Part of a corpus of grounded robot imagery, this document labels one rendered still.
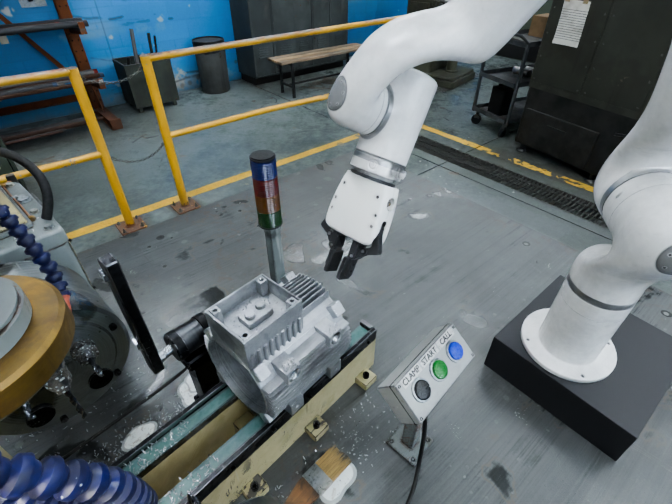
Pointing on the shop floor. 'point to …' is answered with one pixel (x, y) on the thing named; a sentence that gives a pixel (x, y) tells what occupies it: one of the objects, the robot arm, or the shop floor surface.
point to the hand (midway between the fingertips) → (340, 263)
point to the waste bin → (212, 66)
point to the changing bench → (310, 59)
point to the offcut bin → (133, 89)
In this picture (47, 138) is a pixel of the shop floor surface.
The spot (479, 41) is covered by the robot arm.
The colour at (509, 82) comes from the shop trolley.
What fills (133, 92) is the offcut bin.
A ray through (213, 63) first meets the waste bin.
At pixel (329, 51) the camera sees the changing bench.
